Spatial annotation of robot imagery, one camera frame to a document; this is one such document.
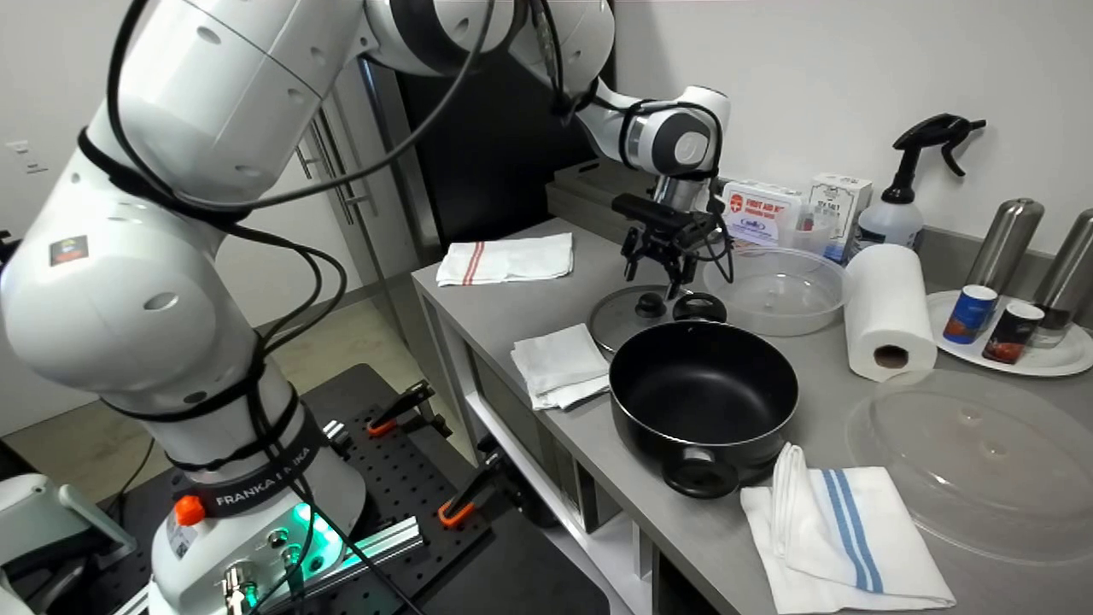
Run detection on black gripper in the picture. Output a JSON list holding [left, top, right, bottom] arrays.
[[623, 203, 730, 303]]

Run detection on glass lid with black knob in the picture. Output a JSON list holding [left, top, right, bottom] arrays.
[[587, 284, 711, 358]]

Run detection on dark grey stacked trays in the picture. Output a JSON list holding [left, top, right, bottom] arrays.
[[544, 152, 728, 259]]

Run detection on white box with red print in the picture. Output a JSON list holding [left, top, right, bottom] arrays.
[[716, 178, 813, 248]]

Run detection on clear plastic bowl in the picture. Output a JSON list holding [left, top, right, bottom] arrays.
[[702, 239, 852, 342]]

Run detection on plain white folded cloth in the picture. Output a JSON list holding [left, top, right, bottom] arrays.
[[510, 320, 612, 415]]

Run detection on white towel with red stripe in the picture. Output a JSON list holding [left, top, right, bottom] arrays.
[[434, 230, 576, 290]]

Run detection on white carton box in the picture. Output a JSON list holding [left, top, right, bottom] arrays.
[[797, 171, 879, 265]]

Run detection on large black panel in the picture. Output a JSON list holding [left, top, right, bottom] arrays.
[[390, 0, 623, 248]]

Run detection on steel microwave oven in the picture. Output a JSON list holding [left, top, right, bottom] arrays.
[[459, 338, 592, 517]]

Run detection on white paper towel roll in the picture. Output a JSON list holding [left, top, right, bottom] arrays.
[[842, 239, 941, 387]]

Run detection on spray bottle with black trigger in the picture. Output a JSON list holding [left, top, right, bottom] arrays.
[[853, 112, 991, 257]]

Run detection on black clamp with orange tips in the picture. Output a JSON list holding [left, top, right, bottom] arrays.
[[361, 379, 437, 445], [437, 453, 506, 532]]

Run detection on jar with blue label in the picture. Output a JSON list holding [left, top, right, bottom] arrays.
[[941, 284, 1001, 349]]

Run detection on white towel with blue stripes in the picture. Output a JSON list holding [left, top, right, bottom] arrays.
[[737, 441, 960, 615]]

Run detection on black perforated robot table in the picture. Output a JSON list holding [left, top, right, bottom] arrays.
[[98, 362, 612, 615]]

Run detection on steel shaker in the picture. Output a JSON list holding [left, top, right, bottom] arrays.
[[968, 196, 1050, 298], [1032, 204, 1093, 329]]

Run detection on dark red spice jar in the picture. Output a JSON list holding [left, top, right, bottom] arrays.
[[982, 298, 1050, 370]]

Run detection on large clear plastic plate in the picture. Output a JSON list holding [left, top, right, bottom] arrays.
[[846, 379, 1093, 571]]

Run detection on white plate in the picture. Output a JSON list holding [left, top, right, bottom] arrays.
[[921, 288, 1093, 384]]

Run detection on black pot with handles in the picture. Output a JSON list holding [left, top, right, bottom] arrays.
[[604, 290, 802, 501]]

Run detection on aluminium rail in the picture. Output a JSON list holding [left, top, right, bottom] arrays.
[[286, 509, 429, 593]]

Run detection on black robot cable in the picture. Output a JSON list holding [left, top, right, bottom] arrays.
[[66, 0, 737, 615]]

